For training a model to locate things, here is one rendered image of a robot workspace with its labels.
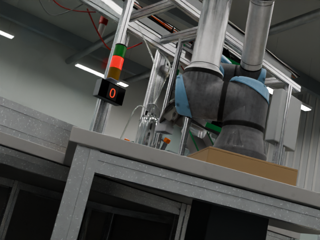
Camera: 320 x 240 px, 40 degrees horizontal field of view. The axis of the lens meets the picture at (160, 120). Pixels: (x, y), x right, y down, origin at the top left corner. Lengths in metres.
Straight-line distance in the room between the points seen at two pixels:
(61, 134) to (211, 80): 0.46
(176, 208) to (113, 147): 0.74
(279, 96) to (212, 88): 2.29
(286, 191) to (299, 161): 11.61
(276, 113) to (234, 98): 2.24
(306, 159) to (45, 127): 11.35
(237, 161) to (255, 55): 0.50
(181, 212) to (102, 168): 0.73
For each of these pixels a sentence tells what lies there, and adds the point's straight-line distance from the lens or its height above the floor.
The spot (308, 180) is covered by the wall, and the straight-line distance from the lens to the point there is 12.21.
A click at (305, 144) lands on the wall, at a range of 12.59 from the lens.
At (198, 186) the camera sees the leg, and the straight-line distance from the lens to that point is 0.89.
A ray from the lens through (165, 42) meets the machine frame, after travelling 3.26.
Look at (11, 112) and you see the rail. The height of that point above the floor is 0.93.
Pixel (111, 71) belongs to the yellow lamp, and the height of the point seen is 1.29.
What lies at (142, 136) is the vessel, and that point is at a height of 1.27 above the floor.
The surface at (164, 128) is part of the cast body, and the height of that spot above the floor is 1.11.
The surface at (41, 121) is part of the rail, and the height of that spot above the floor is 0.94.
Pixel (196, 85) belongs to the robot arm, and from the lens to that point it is 1.23.
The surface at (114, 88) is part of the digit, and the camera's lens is 1.78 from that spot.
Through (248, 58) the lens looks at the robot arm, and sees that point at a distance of 1.54.
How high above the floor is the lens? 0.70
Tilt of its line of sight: 15 degrees up
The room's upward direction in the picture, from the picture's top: 13 degrees clockwise
